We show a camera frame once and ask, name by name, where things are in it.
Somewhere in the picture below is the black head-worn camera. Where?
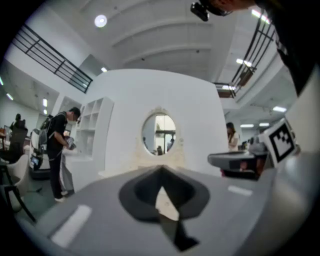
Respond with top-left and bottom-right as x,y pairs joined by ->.
190,1 -> 210,22

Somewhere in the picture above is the white wheeled machine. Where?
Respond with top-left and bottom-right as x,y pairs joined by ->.
29,128 -> 52,180

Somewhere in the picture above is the white open shelf unit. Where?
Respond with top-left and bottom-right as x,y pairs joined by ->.
74,97 -> 115,161

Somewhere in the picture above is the white low cabinet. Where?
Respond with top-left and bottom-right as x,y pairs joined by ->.
61,149 -> 101,193

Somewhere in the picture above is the black metal railing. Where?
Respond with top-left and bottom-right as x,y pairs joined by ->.
213,7 -> 276,99
11,23 -> 94,95

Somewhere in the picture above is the person's head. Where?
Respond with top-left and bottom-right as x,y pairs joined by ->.
199,0 -> 256,17

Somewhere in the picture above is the pale chair with black legs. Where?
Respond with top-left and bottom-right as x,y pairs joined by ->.
0,154 -> 37,223

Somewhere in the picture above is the round ceiling light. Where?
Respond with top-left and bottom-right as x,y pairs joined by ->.
94,14 -> 108,28

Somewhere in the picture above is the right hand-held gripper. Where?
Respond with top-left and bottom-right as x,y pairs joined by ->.
207,118 -> 301,180

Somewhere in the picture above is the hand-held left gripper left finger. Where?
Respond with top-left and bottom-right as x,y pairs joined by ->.
34,165 -> 176,256

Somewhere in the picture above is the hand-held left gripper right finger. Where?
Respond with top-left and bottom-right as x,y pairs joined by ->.
162,165 -> 283,256

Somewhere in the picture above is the person's black clothing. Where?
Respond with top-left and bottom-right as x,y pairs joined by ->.
254,0 -> 320,97

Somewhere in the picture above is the round mirror white ornate frame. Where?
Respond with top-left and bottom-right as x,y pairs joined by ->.
136,106 -> 186,169

